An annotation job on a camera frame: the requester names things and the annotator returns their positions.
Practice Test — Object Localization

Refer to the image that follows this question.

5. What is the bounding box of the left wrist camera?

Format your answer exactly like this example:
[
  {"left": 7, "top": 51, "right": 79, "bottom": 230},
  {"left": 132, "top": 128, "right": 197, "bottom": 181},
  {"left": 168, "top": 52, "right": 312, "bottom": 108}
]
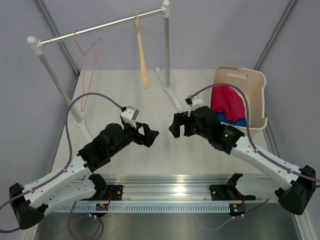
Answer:
[{"left": 120, "top": 105, "right": 139, "bottom": 129}]

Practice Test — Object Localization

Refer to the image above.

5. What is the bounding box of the pink wire hanger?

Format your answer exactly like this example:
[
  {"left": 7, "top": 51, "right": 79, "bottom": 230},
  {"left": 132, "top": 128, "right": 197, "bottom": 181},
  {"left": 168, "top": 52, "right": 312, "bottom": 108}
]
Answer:
[{"left": 73, "top": 29, "right": 102, "bottom": 112}]

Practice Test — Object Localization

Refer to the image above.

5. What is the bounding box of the white slotted cable duct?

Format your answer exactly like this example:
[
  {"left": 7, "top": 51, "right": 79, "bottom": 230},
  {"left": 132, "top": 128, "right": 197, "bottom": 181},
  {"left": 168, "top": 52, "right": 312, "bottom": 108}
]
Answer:
[{"left": 54, "top": 202, "right": 231, "bottom": 213}]

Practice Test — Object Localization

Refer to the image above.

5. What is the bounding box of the blue t shirt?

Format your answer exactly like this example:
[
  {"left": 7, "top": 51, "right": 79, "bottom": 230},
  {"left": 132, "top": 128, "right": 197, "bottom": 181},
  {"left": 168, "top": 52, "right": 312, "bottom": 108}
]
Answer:
[{"left": 216, "top": 112, "right": 247, "bottom": 127}]

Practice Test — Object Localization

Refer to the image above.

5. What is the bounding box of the metal clothes rack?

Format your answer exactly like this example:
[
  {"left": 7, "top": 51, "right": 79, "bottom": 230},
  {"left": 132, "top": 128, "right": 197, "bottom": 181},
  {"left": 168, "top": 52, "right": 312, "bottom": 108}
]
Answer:
[{"left": 26, "top": 0, "right": 183, "bottom": 140}]

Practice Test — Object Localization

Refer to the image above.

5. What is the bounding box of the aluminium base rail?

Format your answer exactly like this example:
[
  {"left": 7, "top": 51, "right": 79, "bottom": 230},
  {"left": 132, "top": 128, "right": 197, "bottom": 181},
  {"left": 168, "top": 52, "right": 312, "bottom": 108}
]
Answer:
[{"left": 102, "top": 173, "right": 279, "bottom": 203}]

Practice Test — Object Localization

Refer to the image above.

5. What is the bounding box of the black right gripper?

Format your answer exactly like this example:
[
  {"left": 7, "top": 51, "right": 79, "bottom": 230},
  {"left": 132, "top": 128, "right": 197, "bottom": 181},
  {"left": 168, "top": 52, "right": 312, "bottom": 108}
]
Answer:
[{"left": 169, "top": 110, "right": 212, "bottom": 140}]

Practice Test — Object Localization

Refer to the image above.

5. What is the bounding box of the cream laundry basket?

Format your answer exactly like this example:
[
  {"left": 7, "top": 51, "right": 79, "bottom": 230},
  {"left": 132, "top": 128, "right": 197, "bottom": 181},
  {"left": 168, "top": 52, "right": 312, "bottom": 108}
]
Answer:
[{"left": 208, "top": 66, "right": 268, "bottom": 137}]

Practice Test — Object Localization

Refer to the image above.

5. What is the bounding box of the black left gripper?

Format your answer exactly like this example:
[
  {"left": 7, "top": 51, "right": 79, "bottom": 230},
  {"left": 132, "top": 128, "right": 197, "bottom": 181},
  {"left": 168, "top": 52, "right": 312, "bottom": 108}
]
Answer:
[{"left": 109, "top": 120, "right": 159, "bottom": 156}]

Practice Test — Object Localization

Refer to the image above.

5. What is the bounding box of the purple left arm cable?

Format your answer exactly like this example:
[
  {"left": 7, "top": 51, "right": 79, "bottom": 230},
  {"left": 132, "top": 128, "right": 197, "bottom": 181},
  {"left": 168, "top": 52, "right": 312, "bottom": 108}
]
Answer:
[{"left": 0, "top": 92, "right": 126, "bottom": 240}]

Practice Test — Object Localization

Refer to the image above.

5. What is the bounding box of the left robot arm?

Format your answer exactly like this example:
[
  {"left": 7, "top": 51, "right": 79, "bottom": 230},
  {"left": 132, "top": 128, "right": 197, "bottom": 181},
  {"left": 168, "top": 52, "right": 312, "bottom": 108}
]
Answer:
[{"left": 9, "top": 122, "right": 159, "bottom": 230}]

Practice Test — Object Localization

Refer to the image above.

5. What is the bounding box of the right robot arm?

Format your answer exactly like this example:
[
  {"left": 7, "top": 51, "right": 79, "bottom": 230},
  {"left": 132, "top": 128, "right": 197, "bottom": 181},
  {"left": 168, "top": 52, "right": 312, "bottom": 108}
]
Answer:
[{"left": 168, "top": 106, "right": 316, "bottom": 215}]

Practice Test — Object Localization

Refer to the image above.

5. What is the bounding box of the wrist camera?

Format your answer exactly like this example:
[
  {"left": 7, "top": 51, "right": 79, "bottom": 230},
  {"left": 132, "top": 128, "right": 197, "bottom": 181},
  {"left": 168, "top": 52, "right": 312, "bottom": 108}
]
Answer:
[
  {"left": 185, "top": 95, "right": 205, "bottom": 117},
  {"left": 120, "top": 105, "right": 139, "bottom": 129}
]

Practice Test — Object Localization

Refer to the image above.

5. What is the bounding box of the pink t shirt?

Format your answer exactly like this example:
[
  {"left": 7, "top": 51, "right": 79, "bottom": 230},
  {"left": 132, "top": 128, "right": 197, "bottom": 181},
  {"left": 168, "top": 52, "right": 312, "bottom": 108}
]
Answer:
[{"left": 210, "top": 86, "right": 246, "bottom": 121}]

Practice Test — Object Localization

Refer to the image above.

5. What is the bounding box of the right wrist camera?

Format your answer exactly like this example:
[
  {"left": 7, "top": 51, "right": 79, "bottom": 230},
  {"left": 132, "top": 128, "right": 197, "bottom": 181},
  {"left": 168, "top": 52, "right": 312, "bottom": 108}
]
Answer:
[{"left": 185, "top": 95, "right": 205, "bottom": 117}]

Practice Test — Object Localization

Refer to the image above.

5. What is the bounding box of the beige plastic hanger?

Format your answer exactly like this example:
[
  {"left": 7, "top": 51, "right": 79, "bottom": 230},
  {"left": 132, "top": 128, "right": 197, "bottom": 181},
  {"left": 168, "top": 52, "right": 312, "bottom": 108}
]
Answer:
[{"left": 134, "top": 11, "right": 150, "bottom": 89}]

